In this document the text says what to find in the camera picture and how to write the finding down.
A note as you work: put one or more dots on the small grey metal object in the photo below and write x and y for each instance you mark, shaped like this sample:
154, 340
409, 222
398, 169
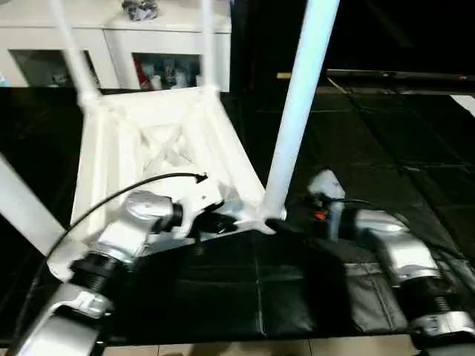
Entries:
139, 7

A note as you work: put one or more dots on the small tan label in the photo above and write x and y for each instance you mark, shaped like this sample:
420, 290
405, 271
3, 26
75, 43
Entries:
283, 75

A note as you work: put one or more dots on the large black cabinet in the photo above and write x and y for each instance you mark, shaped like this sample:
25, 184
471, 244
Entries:
401, 33

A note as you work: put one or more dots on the black work mat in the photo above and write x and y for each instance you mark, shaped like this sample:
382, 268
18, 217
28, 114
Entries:
260, 289

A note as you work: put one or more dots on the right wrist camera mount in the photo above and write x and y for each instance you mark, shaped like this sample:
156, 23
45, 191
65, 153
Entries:
325, 189

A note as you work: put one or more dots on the white plastic table leg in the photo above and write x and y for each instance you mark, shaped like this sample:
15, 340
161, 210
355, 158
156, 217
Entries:
74, 52
208, 44
300, 104
26, 204

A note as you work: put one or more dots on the white board strip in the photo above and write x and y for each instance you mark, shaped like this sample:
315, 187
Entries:
467, 104

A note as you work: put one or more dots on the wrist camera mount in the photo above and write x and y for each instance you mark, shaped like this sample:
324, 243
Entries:
325, 189
197, 200

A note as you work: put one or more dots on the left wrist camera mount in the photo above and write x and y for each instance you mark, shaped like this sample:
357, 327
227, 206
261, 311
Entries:
197, 200

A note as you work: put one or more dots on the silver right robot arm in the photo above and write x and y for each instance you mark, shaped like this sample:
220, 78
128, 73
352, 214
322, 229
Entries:
401, 259

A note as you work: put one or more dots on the white plastic table top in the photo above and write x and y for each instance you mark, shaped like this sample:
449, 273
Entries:
163, 156

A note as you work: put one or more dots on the long black bar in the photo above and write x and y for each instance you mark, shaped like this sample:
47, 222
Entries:
401, 76

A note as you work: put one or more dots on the white glass-door cabinet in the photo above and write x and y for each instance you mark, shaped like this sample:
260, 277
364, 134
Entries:
104, 41

